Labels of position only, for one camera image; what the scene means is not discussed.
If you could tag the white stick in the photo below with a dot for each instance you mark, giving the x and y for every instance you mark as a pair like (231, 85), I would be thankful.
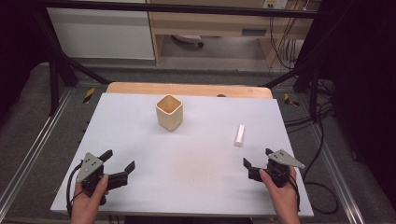
(239, 135)

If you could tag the black curtain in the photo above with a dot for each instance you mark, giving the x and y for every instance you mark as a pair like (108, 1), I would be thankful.
(364, 93)
(18, 53)

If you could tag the square wooden cup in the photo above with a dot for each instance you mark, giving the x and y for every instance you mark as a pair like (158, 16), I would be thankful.
(169, 113)

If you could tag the white chair base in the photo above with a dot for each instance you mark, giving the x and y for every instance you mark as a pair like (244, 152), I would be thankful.
(188, 39)

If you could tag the light wooden table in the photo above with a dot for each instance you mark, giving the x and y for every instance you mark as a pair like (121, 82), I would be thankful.
(186, 89)

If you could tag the person's right hand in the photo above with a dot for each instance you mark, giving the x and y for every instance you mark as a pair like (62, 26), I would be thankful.
(284, 202)

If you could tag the aluminium floor rail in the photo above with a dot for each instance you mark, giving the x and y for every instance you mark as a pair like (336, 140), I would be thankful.
(337, 174)
(34, 149)

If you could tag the light wooden desk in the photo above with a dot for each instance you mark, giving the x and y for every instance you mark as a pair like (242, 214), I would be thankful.
(214, 26)

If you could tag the white cabinet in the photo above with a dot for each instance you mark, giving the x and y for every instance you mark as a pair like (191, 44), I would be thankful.
(99, 31)

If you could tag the black metal crossbar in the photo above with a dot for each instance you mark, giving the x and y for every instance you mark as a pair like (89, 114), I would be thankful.
(174, 8)

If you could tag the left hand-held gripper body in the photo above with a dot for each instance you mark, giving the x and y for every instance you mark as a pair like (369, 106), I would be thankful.
(89, 165)

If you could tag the white wall socket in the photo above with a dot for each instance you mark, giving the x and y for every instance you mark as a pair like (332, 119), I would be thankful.
(275, 3)

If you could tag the black metal stand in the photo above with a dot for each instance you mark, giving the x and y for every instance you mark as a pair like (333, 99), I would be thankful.
(306, 74)
(59, 71)

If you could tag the yellow black floor tape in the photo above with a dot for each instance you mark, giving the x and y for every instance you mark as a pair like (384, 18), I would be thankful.
(89, 95)
(290, 100)

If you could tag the person's left hand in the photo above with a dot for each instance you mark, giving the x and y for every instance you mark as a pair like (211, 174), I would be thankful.
(88, 205)

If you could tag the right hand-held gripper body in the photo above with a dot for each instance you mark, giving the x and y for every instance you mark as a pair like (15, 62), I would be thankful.
(280, 168)

